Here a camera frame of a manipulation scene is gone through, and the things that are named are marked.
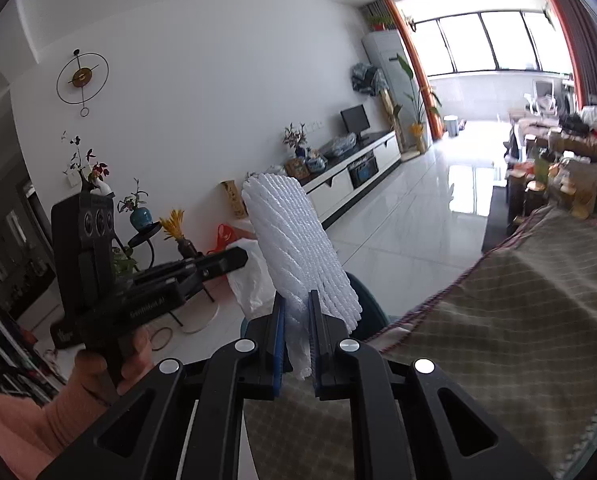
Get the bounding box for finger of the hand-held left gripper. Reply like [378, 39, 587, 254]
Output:
[178, 248, 250, 287]

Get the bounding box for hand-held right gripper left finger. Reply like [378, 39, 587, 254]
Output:
[37, 292, 292, 480]

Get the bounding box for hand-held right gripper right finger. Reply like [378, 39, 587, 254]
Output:
[309, 289, 554, 480]

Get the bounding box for white plastic bag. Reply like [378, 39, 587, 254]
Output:
[226, 240, 279, 318]

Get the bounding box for white foam fruit net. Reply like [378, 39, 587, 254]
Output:
[241, 172, 363, 381]

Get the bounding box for person's left hand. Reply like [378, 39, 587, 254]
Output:
[71, 331, 155, 407]

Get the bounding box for orange plastic bag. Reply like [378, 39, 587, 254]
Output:
[207, 223, 239, 256]

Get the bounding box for tall patterned paper box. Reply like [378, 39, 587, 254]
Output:
[222, 180, 246, 220]

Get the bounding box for yellow dried flowers vase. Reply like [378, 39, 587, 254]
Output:
[159, 208, 199, 261]

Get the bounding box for dark teal chair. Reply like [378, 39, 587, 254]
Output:
[346, 270, 389, 341]

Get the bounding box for black plant stand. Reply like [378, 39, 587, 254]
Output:
[113, 220, 214, 331]

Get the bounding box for plant in blue vase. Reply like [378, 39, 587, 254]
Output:
[117, 178, 152, 231]

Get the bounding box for flowering branch in white vase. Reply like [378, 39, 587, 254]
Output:
[61, 132, 114, 196]

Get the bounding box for white TV cabinet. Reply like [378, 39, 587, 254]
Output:
[298, 130, 402, 231]

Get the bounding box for flower plant in small vase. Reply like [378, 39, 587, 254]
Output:
[283, 122, 309, 158]

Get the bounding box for clear plastic bag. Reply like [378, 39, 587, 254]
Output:
[321, 132, 359, 156]

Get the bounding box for patterned tablecloth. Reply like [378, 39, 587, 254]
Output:
[243, 205, 597, 480]

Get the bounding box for black monitor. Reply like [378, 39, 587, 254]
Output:
[340, 105, 372, 142]

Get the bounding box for tall green potted plant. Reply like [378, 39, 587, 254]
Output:
[396, 52, 442, 153]

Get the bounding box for blue patterned cloth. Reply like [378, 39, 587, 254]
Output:
[351, 62, 388, 97]

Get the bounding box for white standing air conditioner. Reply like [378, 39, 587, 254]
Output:
[361, 29, 413, 111]

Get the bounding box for orange and grey curtain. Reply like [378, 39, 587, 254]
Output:
[543, 0, 597, 111]
[385, 0, 444, 138]

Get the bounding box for cluttered coffee table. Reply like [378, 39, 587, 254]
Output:
[503, 110, 597, 221]

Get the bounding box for small red-potted plant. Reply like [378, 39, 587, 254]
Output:
[366, 10, 394, 31]

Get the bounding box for white office chair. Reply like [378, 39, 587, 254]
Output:
[523, 80, 559, 113]

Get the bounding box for black bag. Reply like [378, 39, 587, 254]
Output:
[559, 114, 587, 136]

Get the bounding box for large window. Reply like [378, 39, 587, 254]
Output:
[413, 7, 574, 78]

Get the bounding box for round wall clock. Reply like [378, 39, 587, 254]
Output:
[56, 49, 110, 118]

